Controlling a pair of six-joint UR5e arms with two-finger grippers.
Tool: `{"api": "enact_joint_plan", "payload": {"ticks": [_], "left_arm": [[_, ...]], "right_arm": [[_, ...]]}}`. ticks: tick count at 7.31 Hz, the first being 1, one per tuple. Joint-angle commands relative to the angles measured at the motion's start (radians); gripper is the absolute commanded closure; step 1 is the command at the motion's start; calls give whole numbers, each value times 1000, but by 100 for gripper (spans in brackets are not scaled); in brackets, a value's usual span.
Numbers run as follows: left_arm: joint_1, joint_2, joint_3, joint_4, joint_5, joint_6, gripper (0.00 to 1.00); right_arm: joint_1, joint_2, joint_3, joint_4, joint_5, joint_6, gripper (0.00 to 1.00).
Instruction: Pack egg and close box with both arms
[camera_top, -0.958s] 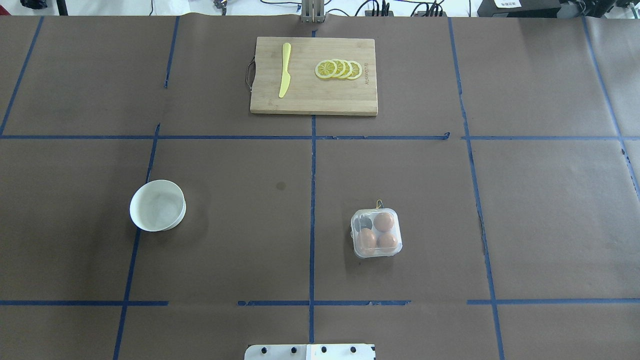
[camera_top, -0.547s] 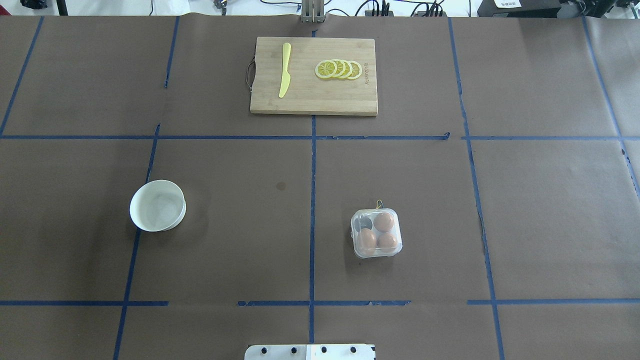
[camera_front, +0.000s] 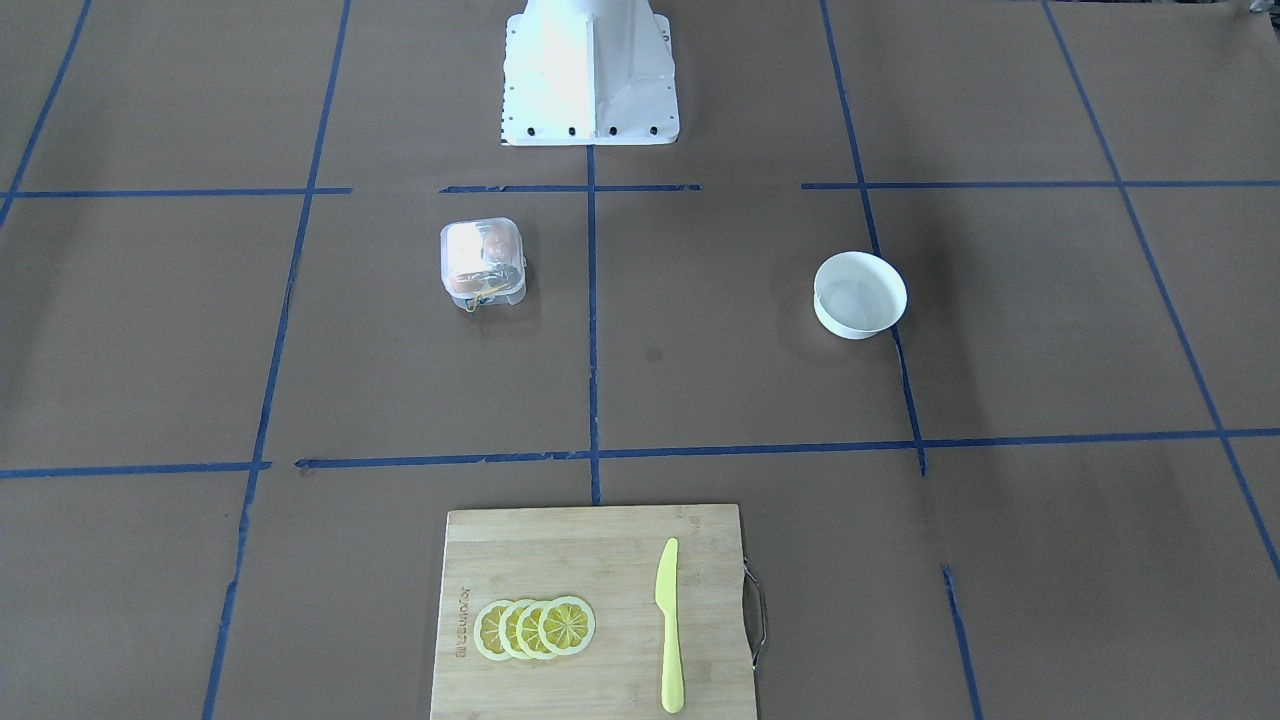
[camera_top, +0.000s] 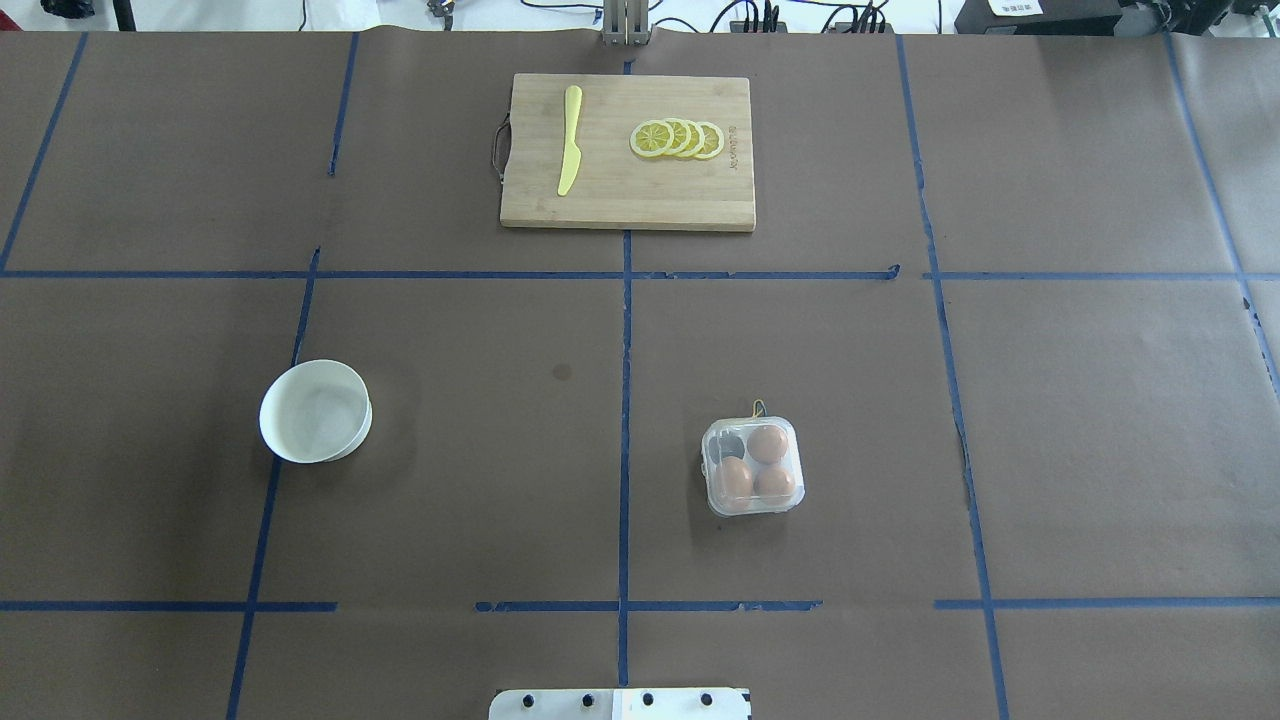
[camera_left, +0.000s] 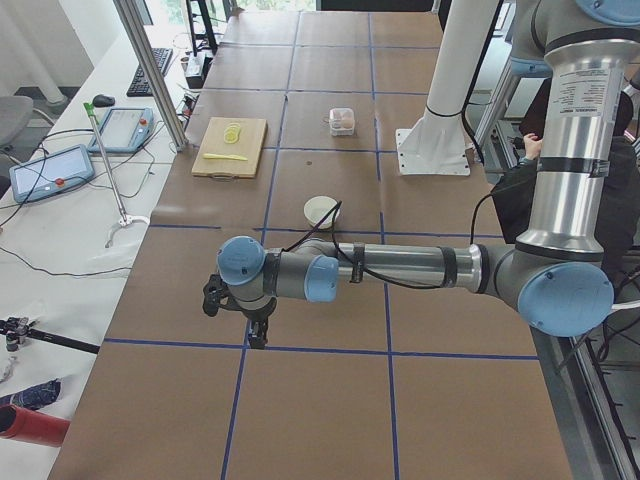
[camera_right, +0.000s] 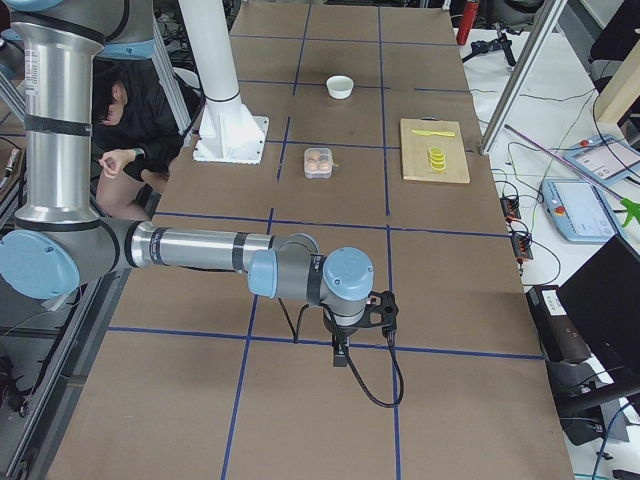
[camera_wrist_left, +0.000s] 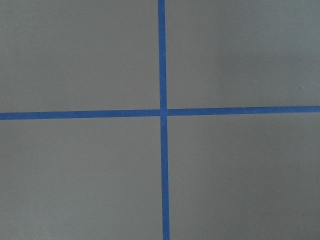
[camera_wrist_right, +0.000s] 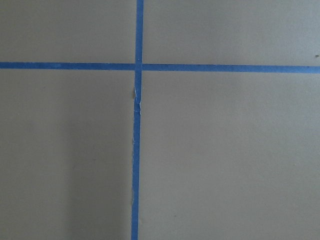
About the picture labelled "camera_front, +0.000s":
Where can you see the yellow plastic knife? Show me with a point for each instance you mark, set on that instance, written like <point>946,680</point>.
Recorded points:
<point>672,686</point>

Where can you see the white ceramic bowl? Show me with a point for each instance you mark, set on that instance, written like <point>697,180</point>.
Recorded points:
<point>857,295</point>

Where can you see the lemon slice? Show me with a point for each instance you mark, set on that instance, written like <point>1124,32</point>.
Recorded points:
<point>528,633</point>
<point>509,629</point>
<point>489,631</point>
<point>567,625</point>

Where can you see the bamboo cutting board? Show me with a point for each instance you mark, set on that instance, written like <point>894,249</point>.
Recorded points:
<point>608,556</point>

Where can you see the brown egg front in box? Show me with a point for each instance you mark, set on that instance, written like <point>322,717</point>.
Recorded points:
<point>467,284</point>

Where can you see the brown egg from bowl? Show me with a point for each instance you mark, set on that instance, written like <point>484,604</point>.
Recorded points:
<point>498,245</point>

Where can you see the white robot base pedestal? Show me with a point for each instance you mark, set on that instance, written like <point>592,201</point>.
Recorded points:
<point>589,73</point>

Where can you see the clear plastic egg box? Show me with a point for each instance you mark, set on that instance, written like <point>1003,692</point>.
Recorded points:
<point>461,251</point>

